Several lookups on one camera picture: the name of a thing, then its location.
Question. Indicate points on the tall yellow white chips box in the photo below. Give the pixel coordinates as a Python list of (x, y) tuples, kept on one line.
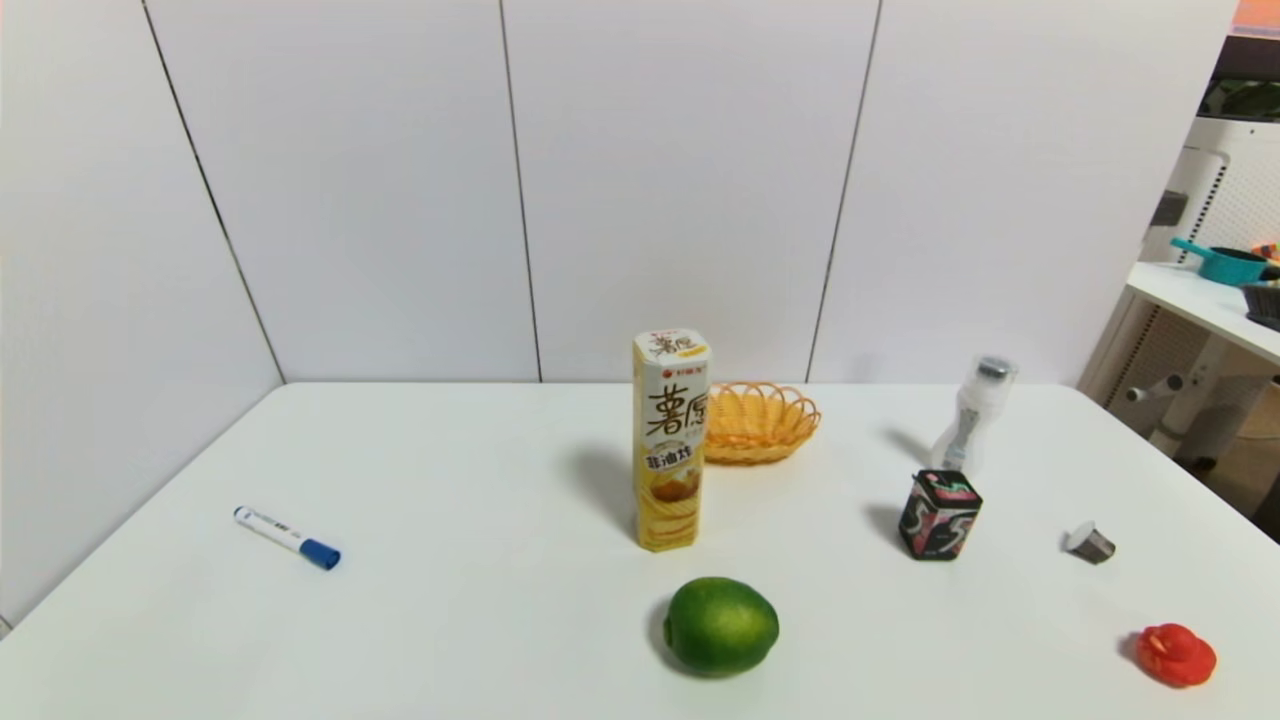
[(668, 440)]

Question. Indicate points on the yellow woven basket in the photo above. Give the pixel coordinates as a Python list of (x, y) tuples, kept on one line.
[(760, 425)]

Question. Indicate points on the black mesh basket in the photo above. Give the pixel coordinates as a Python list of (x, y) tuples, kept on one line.
[(1264, 304)]

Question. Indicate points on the green lime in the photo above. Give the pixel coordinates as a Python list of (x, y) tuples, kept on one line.
[(720, 627)]

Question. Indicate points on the white bottle with silver cap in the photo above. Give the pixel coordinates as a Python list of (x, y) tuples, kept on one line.
[(970, 420)]

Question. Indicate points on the black patterned gum box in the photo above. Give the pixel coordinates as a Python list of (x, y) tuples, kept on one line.
[(938, 516)]

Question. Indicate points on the white marker with blue cap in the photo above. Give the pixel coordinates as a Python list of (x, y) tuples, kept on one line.
[(280, 535)]

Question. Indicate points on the small grey coffee capsule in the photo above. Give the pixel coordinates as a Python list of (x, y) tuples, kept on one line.
[(1090, 544)]

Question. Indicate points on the white side table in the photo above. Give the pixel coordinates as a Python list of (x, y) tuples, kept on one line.
[(1200, 300)]

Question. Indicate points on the white pegboard panel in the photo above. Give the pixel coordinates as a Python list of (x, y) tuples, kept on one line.
[(1235, 190)]

